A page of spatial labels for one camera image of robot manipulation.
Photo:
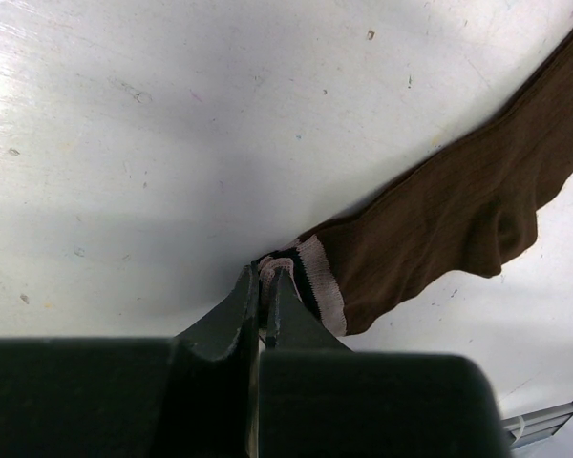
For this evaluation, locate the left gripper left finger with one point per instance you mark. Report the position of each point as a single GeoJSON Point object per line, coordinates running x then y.
{"type": "Point", "coordinates": [182, 396]}

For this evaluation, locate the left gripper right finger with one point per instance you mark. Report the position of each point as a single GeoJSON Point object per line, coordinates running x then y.
{"type": "Point", "coordinates": [317, 398]}

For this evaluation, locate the dark brown sock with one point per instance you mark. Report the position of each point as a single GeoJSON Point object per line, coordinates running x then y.
{"type": "Point", "coordinates": [471, 207]}

